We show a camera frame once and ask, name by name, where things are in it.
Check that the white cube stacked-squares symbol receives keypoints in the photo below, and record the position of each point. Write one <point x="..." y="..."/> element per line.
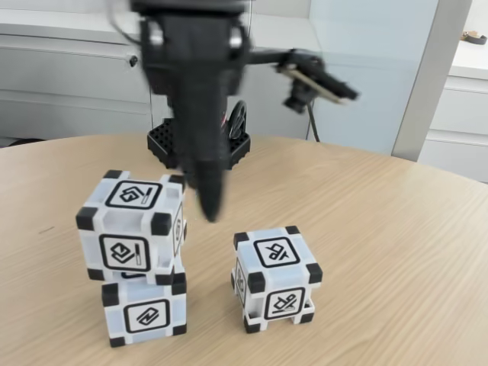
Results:
<point x="126" y="236"/>

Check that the white cube crossed symbol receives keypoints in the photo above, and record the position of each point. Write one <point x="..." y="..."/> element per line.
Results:
<point x="274" y="274"/>

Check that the black cabinet key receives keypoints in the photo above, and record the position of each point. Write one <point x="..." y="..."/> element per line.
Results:
<point x="133" y="61"/>

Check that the white cube zigzag symbol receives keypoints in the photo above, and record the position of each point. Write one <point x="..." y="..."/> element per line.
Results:
<point x="146" y="316"/>

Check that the white drawer cabinet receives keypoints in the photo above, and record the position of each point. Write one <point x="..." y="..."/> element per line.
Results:
<point x="465" y="114"/>

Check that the bare circuit board camera module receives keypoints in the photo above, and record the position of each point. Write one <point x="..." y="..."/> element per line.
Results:
<point x="312" y="72"/>

